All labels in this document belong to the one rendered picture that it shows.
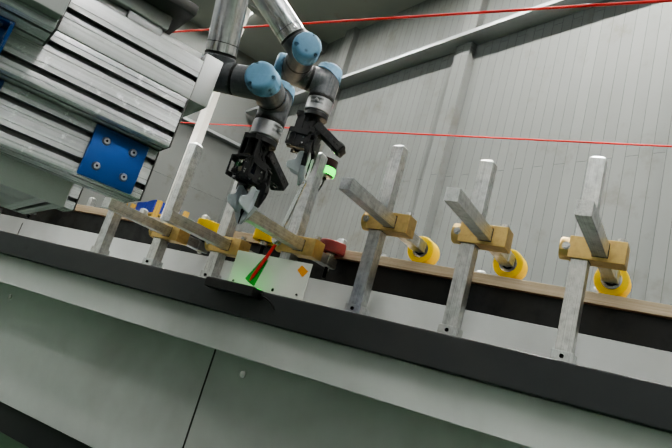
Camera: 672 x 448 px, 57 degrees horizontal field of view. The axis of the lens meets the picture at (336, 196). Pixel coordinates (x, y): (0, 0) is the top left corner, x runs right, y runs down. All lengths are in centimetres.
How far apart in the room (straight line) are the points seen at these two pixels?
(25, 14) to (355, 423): 127
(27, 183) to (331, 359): 84
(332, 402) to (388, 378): 32
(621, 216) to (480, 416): 539
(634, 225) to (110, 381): 530
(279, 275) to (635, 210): 530
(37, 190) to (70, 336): 147
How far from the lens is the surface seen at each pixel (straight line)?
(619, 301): 159
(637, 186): 675
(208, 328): 181
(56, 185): 112
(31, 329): 273
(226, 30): 148
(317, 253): 166
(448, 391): 145
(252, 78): 141
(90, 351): 244
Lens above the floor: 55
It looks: 15 degrees up
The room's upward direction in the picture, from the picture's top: 17 degrees clockwise
